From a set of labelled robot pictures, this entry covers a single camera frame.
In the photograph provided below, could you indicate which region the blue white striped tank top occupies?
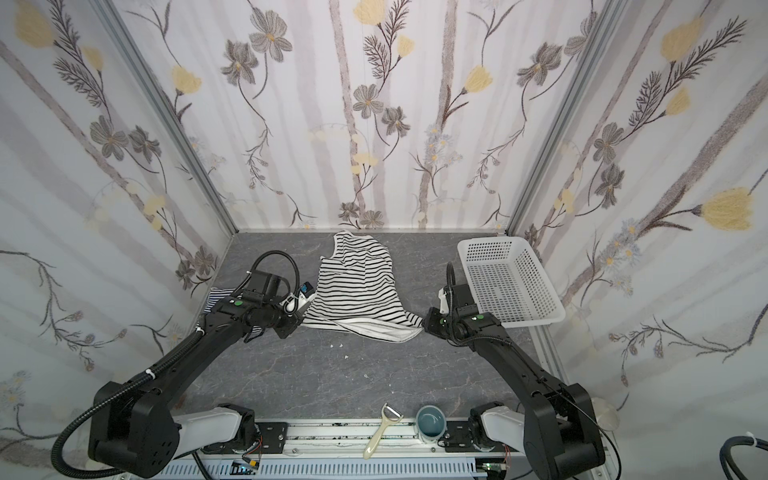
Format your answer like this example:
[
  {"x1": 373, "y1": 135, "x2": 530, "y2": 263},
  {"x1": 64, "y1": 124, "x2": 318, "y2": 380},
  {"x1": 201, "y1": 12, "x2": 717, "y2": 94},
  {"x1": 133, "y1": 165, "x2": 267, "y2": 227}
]
[{"x1": 201, "y1": 286, "x2": 265, "y2": 337}]

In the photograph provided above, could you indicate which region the black white striped tank top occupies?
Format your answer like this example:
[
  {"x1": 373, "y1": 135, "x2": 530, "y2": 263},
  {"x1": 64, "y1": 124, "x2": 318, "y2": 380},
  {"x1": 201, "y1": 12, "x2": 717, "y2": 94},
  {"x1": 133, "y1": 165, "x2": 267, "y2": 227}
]
[{"x1": 302, "y1": 231, "x2": 422, "y2": 343}]

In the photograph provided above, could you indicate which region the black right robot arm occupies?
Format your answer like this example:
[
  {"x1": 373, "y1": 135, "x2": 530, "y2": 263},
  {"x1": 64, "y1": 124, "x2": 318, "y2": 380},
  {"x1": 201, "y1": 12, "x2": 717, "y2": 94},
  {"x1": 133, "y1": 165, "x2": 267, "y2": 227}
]
[{"x1": 423, "y1": 284, "x2": 606, "y2": 479}]

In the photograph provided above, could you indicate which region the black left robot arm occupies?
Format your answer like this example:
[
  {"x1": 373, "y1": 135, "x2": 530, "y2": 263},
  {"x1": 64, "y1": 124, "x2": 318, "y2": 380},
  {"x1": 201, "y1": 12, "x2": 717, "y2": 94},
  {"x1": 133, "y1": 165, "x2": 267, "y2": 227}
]
[{"x1": 88, "y1": 271, "x2": 299, "y2": 478}]

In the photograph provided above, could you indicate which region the white plastic laundry basket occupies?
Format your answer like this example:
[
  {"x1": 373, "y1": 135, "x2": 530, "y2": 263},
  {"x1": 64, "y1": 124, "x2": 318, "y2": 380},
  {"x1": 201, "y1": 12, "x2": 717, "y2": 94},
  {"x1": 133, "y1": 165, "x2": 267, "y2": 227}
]
[{"x1": 457, "y1": 236, "x2": 565, "y2": 328}]

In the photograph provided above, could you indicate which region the teal ceramic mug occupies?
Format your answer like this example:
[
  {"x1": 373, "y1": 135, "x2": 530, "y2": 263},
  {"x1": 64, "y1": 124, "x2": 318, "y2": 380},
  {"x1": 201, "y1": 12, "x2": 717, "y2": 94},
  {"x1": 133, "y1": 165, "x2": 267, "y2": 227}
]
[{"x1": 414, "y1": 405, "x2": 447, "y2": 444}]

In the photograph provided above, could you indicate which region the cream vegetable peeler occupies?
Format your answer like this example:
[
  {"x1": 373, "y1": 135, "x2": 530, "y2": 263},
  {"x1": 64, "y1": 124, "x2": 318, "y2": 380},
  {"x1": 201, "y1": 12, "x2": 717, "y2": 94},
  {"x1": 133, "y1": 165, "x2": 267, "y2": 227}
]
[{"x1": 362, "y1": 403, "x2": 404, "y2": 460}]

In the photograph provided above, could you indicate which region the clear jar with metal lid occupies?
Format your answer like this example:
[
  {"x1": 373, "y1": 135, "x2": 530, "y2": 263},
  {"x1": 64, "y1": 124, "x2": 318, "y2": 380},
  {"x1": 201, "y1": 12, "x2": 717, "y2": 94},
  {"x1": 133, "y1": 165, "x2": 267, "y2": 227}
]
[{"x1": 591, "y1": 397, "x2": 620, "y2": 432}]

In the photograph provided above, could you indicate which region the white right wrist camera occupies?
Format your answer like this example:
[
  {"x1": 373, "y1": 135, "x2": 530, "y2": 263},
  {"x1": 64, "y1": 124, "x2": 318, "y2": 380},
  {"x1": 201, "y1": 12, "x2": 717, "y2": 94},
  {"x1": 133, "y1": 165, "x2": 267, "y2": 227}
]
[{"x1": 438, "y1": 287, "x2": 451, "y2": 316}]

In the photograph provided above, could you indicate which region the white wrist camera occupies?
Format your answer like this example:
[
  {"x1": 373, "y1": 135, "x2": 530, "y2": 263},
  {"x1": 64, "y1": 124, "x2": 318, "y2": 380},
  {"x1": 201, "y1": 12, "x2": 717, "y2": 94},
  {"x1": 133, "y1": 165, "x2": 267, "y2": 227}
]
[
  {"x1": 438, "y1": 287, "x2": 451, "y2": 316},
  {"x1": 282, "y1": 282, "x2": 316, "y2": 316}
]

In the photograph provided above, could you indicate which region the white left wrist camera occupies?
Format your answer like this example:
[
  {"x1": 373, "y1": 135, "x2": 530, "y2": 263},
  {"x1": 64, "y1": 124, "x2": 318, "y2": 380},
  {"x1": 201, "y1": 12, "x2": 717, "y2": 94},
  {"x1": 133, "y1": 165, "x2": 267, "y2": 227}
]
[{"x1": 282, "y1": 282, "x2": 316, "y2": 316}]

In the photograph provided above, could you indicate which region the black corrugated cable conduit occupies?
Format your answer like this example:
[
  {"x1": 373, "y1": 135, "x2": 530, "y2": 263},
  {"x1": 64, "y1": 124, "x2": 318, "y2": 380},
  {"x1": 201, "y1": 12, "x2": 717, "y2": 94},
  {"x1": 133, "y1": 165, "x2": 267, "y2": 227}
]
[{"x1": 50, "y1": 335, "x2": 205, "y2": 480}]

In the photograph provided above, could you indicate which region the aluminium mounting rail frame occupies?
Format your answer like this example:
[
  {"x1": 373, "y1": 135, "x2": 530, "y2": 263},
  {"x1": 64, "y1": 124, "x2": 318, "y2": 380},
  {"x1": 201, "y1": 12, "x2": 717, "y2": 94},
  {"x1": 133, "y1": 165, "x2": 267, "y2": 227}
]
[{"x1": 153, "y1": 418, "x2": 537, "y2": 479}]

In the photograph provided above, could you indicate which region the black cable bottom right corner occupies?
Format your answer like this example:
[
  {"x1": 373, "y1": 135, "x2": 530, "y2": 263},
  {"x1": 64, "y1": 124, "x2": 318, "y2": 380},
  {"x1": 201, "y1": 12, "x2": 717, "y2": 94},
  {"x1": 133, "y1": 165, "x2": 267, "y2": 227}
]
[{"x1": 718, "y1": 434, "x2": 768, "y2": 480}]

